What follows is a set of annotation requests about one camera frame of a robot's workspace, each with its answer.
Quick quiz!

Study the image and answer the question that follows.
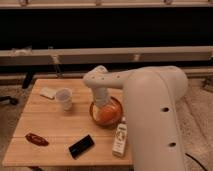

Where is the orange ceramic bowl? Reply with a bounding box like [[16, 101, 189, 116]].
[[89, 97, 123, 127]]

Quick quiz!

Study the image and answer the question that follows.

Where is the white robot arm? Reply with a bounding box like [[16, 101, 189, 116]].
[[83, 66, 188, 171]]

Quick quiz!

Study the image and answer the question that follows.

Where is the small white sponge block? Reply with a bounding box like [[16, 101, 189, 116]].
[[40, 87, 56, 99]]

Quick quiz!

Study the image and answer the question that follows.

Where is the black rectangular box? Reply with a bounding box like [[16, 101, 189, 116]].
[[69, 135, 94, 159]]

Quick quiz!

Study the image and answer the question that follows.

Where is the white plastic bottle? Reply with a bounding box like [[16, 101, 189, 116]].
[[112, 117, 127, 157]]

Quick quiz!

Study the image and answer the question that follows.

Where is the red oval object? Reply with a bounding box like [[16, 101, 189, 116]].
[[25, 133, 49, 146]]

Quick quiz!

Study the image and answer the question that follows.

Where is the black chair base leg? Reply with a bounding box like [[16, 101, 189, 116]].
[[0, 96, 19, 105]]

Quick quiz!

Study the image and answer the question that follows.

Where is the white horizontal rail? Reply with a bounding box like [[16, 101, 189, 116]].
[[0, 46, 213, 66]]

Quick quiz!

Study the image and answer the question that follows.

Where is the black cable on floor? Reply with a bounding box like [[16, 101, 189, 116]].
[[184, 152, 208, 171]]

